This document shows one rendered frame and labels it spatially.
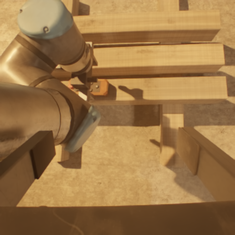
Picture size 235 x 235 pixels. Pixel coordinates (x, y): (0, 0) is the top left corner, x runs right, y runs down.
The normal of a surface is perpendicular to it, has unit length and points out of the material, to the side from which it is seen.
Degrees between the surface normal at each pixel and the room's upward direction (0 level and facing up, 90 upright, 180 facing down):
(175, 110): 0
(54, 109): 81
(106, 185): 0
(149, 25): 0
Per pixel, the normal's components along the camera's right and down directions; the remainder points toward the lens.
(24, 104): 0.88, -0.42
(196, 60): -0.11, -0.12
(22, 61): 0.28, 0.18
